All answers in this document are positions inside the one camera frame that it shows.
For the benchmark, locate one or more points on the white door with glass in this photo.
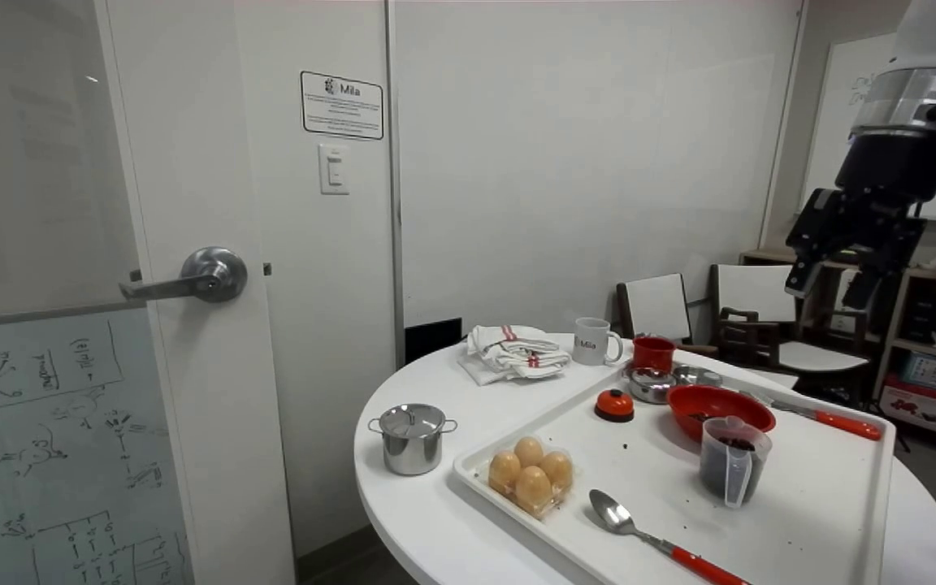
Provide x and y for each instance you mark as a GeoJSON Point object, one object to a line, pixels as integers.
{"type": "Point", "coordinates": [62, 325]}

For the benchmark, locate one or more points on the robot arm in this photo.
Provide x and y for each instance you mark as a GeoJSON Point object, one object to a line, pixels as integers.
{"type": "Point", "coordinates": [935, 41]}

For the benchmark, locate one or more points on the whiteboard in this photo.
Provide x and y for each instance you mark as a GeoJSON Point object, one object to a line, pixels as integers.
{"type": "Point", "coordinates": [842, 106]}

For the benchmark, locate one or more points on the small steel bowl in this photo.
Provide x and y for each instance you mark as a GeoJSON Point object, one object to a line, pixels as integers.
{"type": "Point", "coordinates": [697, 375]}

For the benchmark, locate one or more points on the brown egg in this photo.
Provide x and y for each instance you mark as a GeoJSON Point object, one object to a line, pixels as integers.
{"type": "Point", "coordinates": [529, 451]}
{"type": "Point", "coordinates": [533, 487]}
{"type": "Point", "coordinates": [557, 469]}
{"type": "Point", "coordinates": [504, 471]}

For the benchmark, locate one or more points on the small steel pot with lid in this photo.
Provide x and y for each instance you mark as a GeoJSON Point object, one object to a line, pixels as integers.
{"type": "Point", "coordinates": [650, 385]}

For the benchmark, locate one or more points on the clear egg carton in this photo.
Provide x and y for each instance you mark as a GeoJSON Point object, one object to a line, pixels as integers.
{"type": "Point", "coordinates": [561, 487]}

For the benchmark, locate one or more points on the red bowl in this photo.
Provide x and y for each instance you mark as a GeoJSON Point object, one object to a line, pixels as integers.
{"type": "Point", "coordinates": [712, 402]}

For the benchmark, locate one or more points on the clear measuring jug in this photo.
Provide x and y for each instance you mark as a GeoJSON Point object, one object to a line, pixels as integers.
{"type": "Point", "coordinates": [732, 463]}

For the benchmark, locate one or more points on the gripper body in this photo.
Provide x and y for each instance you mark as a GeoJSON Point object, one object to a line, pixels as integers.
{"type": "Point", "coordinates": [894, 171]}

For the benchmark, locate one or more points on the white wall sign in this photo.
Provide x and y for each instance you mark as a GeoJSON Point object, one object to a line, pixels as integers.
{"type": "Point", "coordinates": [342, 105]}

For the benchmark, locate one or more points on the white tray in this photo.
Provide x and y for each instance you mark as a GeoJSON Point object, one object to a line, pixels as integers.
{"type": "Point", "coordinates": [647, 479]}

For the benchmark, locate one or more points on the wooden chair with white cushions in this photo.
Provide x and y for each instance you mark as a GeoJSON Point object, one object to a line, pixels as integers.
{"type": "Point", "coordinates": [657, 306]}
{"type": "Point", "coordinates": [760, 296]}

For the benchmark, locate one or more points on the red and white box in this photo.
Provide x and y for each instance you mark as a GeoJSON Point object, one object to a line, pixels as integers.
{"type": "Point", "coordinates": [921, 404]}

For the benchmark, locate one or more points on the white light switch plate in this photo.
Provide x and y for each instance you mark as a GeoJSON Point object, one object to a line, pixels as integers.
{"type": "Point", "coordinates": [334, 169]}

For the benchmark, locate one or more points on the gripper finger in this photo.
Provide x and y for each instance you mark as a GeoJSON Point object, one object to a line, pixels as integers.
{"type": "Point", "coordinates": [861, 286]}
{"type": "Point", "coordinates": [814, 223]}

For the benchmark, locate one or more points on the white cloth with red stripes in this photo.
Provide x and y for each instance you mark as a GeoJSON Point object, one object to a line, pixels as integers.
{"type": "Point", "coordinates": [513, 355]}

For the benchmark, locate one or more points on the orange desk bell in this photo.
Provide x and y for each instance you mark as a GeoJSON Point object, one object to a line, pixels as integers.
{"type": "Point", "coordinates": [614, 405]}

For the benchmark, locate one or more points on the white mug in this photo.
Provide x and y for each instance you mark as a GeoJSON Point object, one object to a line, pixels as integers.
{"type": "Point", "coordinates": [590, 341]}

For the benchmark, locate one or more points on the blue box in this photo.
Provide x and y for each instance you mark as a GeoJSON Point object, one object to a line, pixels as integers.
{"type": "Point", "coordinates": [929, 370]}

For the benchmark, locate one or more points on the red cup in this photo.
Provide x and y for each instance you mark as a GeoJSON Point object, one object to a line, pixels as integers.
{"type": "Point", "coordinates": [652, 354]}

